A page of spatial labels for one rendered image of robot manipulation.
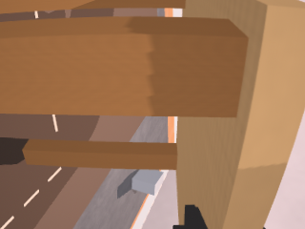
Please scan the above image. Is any brown floor mat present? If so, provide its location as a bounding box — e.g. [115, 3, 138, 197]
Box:
[0, 8, 157, 229]

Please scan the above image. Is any wooden stool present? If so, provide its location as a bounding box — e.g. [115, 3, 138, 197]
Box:
[0, 0, 305, 229]

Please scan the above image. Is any grey block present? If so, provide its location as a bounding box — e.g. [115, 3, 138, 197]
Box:
[132, 170, 164, 196]

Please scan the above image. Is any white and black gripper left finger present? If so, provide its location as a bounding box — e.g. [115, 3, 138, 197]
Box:
[173, 204, 208, 229]

